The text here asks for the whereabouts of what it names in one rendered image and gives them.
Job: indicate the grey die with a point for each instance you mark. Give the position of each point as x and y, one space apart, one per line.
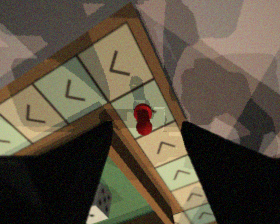
101 206

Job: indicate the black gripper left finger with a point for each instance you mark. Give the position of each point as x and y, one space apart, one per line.
59 185

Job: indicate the dark red pawn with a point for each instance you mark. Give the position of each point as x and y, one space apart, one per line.
142 114

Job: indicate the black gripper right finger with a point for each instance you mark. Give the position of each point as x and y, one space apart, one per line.
241 185

